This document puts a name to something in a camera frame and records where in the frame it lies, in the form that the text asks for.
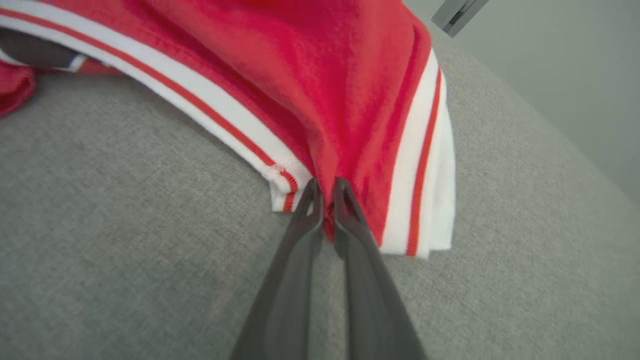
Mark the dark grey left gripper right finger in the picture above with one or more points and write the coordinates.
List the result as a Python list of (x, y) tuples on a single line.
[(370, 300)]

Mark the red white-lined basketball jersey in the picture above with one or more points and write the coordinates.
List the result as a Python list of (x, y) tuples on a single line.
[(320, 75)]

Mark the grey double-bar partition post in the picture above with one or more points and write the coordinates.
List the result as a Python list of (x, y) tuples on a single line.
[(457, 15)]

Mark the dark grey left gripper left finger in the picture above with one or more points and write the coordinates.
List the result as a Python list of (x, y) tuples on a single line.
[(285, 280)]

